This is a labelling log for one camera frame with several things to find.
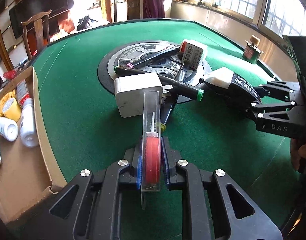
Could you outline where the cardboard tray box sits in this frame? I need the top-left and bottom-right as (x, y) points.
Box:
(0, 66), (67, 225)

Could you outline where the wooden chair left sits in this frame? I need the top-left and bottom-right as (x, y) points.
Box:
(21, 9), (52, 60)

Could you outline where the yellow round container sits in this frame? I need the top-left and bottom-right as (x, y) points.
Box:
(2, 98), (21, 122)

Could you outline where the black television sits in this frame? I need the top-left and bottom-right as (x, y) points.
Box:
(8, 0), (74, 40)

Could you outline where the white bottle red cap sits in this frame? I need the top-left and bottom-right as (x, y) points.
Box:
(179, 39), (208, 70)

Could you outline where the round table centre panel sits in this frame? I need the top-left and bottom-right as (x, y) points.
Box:
(97, 40), (212, 94)

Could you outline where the black pen yellow tip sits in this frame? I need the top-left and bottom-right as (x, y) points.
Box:
(160, 62), (189, 133)

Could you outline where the black marker pink cap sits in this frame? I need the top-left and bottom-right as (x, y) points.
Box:
(126, 45), (180, 68)

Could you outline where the white power adapter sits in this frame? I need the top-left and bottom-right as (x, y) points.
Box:
(114, 73), (172, 118)

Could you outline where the black marker green cap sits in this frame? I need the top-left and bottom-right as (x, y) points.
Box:
(114, 66), (204, 102)

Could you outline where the black foil pouch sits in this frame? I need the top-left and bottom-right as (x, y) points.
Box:
(199, 67), (262, 105)

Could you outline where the yellow snack packet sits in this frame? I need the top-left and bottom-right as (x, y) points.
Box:
(0, 90), (15, 117)

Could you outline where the green tin with cork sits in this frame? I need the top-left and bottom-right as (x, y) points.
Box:
(242, 35), (262, 64)

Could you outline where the clear case red spool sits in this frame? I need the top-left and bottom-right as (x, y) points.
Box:
(141, 91), (161, 210)

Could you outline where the wooden chair with cloth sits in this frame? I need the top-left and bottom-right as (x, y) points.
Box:
(113, 0), (144, 22)

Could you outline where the grey red carton box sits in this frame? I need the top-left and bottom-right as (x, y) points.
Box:
(17, 80), (31, 107)

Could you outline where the purple cloth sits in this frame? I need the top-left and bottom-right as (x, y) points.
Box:
(143, 0), (165, 18)

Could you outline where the white pill bottle red label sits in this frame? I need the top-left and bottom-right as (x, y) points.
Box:
(20, 98), (39, 148)

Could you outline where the person right hand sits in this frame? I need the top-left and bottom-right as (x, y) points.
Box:
(290, 139), (306, 171)

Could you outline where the white bottle green label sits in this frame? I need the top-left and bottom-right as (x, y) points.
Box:
(0, 117), (19, 142)

